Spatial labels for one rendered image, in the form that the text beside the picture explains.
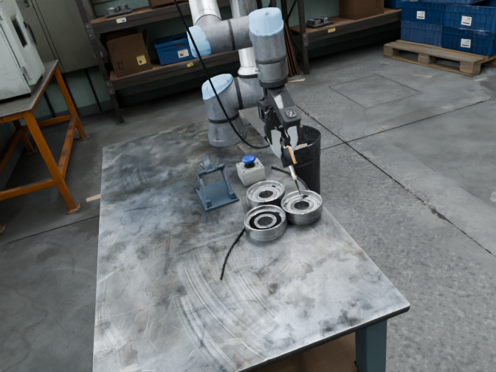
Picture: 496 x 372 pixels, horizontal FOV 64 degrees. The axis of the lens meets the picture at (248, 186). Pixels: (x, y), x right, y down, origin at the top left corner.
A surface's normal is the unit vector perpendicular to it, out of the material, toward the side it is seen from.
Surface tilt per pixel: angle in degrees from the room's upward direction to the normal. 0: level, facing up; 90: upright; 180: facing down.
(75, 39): 90
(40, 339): 0
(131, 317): 0
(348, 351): 0
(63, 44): 90
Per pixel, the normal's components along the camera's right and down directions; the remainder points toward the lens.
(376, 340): 0.29, 0.47
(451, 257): -0.16, -0.84
